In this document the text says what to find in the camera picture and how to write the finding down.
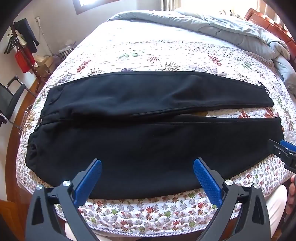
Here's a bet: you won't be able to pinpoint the black office chair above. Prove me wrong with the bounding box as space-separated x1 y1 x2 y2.
0 75 35 131

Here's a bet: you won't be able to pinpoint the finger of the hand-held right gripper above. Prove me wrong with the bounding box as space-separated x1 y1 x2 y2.
268 139 296 155
275 149 296 174

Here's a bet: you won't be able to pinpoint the cardboard box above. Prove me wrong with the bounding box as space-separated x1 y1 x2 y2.
34 55 58 79

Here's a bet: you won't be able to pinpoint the wooden bed headboard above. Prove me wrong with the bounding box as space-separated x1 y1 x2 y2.
244 8 296 62

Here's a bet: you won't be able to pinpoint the grey comforter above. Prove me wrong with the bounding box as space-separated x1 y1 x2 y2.
106 7 296 90

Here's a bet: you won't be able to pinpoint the black hanging garment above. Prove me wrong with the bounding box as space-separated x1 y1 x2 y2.
13 19 39 53

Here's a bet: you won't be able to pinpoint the dark framed window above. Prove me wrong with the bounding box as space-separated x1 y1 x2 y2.
72 0 100 9

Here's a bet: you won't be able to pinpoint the laundry basket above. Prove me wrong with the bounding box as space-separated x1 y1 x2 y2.
58 40 77 61

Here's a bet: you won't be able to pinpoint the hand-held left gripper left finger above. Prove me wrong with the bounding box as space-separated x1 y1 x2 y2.
25 159 102 241

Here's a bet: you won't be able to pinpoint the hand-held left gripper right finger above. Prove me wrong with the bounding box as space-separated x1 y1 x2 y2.
193 158 271 241

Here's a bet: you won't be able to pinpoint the person's right hand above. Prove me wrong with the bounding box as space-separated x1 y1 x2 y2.
285 174 296 216

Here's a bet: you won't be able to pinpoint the clothes rack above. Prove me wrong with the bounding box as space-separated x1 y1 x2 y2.
4 22 48 86

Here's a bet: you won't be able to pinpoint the black pants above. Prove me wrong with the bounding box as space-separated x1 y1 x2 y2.
25 71 282 200

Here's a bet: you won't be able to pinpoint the floral quilted bedspread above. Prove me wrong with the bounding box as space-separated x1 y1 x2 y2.
15 22 296 234

